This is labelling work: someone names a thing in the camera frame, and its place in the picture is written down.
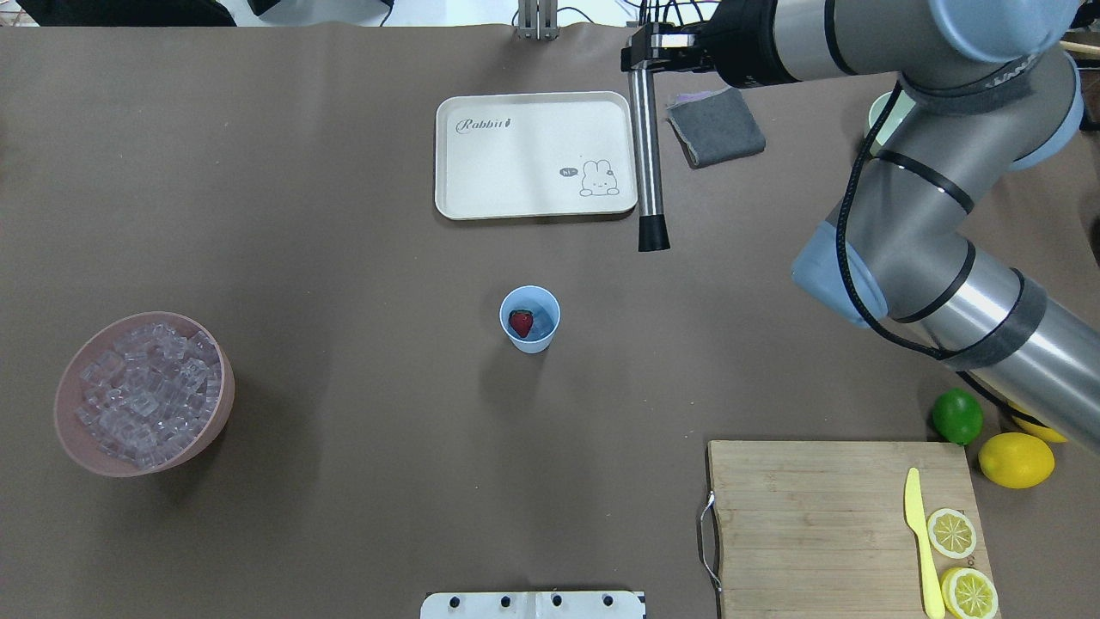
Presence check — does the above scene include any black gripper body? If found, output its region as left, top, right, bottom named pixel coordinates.
left=700, top=1, right=779, bottom=88

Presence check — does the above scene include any steel muddler black tip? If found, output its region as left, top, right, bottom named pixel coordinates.
left=627, top=68, right=670, bottom=252

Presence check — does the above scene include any clear ice cube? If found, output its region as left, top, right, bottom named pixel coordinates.
left=528, top=310, right=557, bottom=340

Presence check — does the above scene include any red strawberry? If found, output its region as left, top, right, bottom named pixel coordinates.
left=507, top=309, right=534, bottom=340

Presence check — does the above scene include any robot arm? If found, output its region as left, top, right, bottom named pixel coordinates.
left=620, top=1, right=1099, bottom=451

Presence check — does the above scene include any light blue plastic cup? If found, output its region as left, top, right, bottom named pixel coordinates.
left=498, top=285, right=562, bottom=355

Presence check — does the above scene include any pink bowl of ice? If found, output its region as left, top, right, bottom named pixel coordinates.
left=54, top=312, right=235, bottom=478

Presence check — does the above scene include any grey folded cloth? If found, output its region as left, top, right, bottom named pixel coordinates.
left=666, top=87, right=767, bottom=169

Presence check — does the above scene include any cream rabbit tray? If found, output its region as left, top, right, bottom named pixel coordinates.
left=435, top=91, right=638, bottom=222

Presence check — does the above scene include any mint green bowl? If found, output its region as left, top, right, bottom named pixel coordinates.
left=864, top=91, right=915, bottom=156

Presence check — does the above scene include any green lime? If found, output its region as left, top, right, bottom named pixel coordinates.
left=931, top=389, right=985, bottom=446

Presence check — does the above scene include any wooden cutting board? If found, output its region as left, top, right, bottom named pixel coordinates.
left=700, top=440, right=993, bottom=618

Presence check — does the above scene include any yellow lemon outer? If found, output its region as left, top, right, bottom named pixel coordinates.
left=1007, top=407, right=1068, bottom=444

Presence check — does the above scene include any yellow lemon near board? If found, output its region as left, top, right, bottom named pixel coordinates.
left=978, top=432, right=1056, bottom=489

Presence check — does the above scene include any yellow plastic knife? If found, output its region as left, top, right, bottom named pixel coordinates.
left=903, top=467, right=946, bottom=618

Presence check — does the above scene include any lemon half upper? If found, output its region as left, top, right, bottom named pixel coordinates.
left=941, top=567, right=1000, bottom=618

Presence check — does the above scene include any aluminium frame post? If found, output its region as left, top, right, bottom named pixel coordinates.
left=515, top=0, right=560, bottom=40

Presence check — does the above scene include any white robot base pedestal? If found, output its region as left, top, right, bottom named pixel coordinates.
left=419, top=589, right=647, bottom=618

